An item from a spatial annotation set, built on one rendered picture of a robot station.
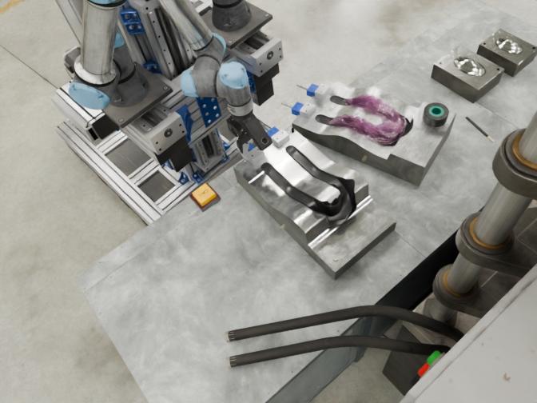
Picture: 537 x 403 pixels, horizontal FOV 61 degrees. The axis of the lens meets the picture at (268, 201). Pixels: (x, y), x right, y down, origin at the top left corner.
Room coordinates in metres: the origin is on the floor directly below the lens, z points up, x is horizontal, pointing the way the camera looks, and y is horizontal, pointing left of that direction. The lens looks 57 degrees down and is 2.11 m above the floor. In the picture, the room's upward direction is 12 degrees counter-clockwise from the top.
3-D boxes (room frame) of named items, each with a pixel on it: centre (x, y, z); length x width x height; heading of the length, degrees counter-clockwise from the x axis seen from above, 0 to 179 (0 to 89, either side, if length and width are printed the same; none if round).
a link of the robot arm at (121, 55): (1.26, 0.40, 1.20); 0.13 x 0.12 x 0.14; 162
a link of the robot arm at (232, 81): (1.00, 0.03, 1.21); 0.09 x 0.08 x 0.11; 72
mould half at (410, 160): (1.05, -0.41, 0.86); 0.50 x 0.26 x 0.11; 46
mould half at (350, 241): (0.81, -0.14, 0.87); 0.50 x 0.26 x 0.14; 29
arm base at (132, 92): (1.27, 0.40, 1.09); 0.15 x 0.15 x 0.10
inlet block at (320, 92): (1.28, -0.25, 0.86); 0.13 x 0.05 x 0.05; 46
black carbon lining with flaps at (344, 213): (0.82, -0.14, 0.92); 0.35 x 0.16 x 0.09; 29
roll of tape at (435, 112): (0.97, -0.60, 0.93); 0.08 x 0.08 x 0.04
